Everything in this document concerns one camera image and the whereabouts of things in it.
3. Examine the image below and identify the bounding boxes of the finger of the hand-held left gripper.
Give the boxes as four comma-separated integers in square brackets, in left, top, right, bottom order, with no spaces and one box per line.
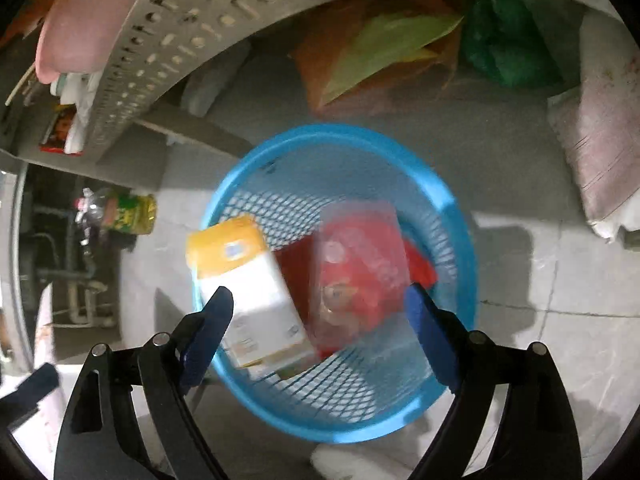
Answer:
[0,361,62,433]

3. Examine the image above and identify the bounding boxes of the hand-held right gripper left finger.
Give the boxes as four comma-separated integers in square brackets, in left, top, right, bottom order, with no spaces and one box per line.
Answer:
[54,285,236,480]

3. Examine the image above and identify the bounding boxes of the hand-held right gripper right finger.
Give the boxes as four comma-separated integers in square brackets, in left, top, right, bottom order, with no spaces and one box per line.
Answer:
[404,282,584,480]

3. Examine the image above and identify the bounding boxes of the yellow white carton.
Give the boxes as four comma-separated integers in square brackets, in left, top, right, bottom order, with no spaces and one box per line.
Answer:
[185,214,322,378]

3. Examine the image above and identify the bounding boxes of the red and teal package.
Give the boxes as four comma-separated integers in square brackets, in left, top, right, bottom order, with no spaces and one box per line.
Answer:
[274,232,440,361]

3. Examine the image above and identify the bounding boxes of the clear plastic zip bag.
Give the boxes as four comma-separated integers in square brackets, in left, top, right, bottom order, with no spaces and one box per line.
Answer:
[307,201,418,353]

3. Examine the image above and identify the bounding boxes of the blue mesh basket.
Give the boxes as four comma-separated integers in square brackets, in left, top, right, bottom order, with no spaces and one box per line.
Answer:
[199,122,477,445]

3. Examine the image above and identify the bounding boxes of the sink drain pipes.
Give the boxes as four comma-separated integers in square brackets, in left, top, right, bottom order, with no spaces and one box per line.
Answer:
[29,229,119,332]

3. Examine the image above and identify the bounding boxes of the plastic cooking oil bottle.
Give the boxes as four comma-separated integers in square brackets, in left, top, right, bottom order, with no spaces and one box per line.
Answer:
[74,186,159,237]

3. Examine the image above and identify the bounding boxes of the red snack packet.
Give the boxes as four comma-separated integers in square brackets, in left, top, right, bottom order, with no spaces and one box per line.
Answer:
[39,104,84,157]

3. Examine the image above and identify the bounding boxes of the pinkish white sack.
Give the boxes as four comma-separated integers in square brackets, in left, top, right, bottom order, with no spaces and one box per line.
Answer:
[546,10,640,242]

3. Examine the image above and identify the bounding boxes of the orange yellow-green sack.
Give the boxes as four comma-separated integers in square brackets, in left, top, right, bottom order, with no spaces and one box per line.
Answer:
[289,0,467,112]

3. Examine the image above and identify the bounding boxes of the perforated grey shelf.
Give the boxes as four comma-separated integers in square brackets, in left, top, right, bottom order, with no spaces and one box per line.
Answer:
[82,0,596,163]

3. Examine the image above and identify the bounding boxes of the green plastic bag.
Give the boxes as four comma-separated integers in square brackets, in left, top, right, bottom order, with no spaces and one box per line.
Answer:
[459,0,567,89]

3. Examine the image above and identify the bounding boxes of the pink plastic basin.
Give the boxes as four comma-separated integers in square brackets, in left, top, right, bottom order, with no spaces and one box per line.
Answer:
[35,0,153,86]

